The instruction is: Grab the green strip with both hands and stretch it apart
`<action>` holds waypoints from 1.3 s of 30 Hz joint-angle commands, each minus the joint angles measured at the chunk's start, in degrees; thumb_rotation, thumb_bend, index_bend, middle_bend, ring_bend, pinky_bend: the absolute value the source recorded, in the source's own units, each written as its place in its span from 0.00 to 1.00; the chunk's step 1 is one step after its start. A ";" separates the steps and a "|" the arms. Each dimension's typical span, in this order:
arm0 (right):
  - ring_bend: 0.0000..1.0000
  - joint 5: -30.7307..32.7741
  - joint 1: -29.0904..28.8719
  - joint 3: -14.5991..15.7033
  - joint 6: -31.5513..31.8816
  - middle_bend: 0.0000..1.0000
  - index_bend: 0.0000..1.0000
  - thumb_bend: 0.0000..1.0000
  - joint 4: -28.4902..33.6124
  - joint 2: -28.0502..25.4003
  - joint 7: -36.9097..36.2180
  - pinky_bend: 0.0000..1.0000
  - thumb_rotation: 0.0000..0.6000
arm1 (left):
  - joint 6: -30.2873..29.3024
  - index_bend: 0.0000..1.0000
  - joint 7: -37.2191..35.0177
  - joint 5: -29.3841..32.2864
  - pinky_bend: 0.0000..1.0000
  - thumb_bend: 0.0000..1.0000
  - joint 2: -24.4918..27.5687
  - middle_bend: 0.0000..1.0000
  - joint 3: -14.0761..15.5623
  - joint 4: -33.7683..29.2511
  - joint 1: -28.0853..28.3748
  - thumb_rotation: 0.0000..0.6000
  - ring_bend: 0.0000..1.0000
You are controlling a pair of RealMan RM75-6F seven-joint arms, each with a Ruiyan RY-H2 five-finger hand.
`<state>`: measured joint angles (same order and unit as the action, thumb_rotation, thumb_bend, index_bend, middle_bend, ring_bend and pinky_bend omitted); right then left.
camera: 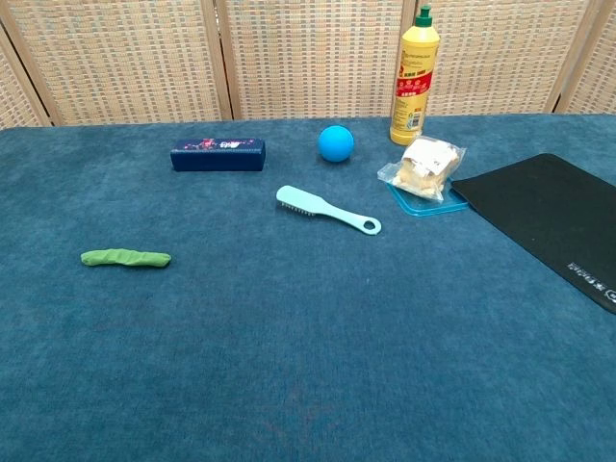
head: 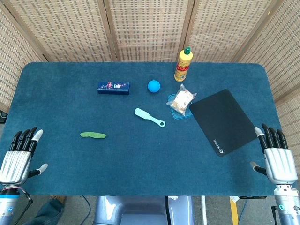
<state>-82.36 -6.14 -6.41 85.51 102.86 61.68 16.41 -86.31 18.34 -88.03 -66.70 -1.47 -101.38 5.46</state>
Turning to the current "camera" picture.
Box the light green plastic object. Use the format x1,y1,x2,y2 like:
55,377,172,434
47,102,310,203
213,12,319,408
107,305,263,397
80,248,172,270

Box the clear bag of snacks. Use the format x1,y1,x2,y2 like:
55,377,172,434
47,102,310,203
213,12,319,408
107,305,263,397
376,135,468,203

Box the light blue brush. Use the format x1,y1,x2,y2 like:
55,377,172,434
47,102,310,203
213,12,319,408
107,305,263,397
275,185,383,237

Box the blue table cloth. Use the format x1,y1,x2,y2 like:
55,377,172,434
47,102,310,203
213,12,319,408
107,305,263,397
0,113,616,462

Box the blue ball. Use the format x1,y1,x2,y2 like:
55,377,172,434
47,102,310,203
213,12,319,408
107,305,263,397
318,124,355,163

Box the blue transparent plastic lid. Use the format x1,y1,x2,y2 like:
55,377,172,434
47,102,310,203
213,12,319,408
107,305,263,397
385,176,470,218

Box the dark blue printed box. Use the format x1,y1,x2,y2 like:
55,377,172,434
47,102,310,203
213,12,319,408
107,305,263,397
169,138,268,173

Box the woven folding screen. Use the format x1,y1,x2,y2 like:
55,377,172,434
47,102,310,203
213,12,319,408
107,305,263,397
0,0,616,129

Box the yellow bottle with green cap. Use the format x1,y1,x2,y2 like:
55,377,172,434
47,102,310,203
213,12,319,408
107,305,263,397
389,4,442,146

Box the black mouse pad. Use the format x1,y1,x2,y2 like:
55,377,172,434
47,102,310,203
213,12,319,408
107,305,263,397
449,152,616,316

